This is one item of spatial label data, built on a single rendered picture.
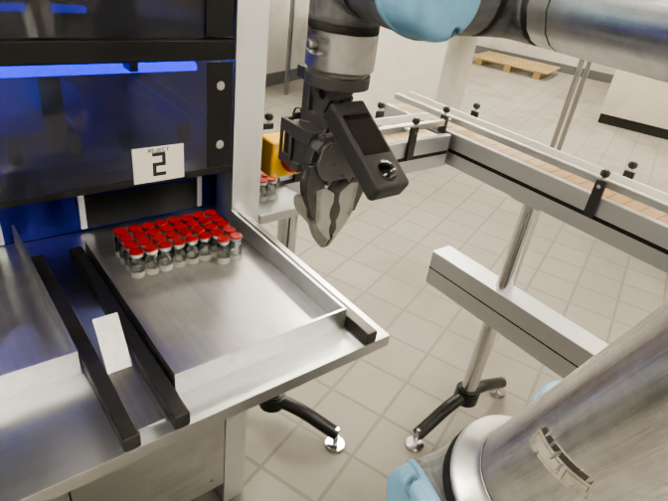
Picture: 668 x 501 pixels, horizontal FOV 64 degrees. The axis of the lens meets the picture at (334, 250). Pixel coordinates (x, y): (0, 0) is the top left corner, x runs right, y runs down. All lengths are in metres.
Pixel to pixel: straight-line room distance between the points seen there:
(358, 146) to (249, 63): 0.42
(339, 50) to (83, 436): 0.49
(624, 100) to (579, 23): 5.87
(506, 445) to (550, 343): 1.16
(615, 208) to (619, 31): 0.91
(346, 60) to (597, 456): 0.41
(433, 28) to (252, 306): 0.50
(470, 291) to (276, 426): 0.75
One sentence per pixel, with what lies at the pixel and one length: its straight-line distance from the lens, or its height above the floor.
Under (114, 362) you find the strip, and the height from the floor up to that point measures 0.89.
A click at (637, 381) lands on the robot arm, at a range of 0.32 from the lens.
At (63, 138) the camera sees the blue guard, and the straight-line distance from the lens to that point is 0.86.
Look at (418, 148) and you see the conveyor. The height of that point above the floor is 0.91.
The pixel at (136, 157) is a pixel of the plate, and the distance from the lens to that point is 0.90.
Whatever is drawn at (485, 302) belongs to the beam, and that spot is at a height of 0.50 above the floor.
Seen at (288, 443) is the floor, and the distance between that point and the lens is 1.77.
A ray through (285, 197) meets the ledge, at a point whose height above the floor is 0.88.
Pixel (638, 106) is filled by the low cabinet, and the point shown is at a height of 0.25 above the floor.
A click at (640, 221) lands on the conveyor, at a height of 0.92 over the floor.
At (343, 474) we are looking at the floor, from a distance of 1.72.
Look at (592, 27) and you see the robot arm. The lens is 0.48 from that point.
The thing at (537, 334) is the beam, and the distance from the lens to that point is 1.58.
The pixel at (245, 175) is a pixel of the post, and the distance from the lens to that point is 1.00.
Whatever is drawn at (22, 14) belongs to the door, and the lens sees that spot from 0.83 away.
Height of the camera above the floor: 1.38
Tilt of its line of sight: 31 degrees down
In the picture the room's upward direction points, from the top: 8 degrees clockwise
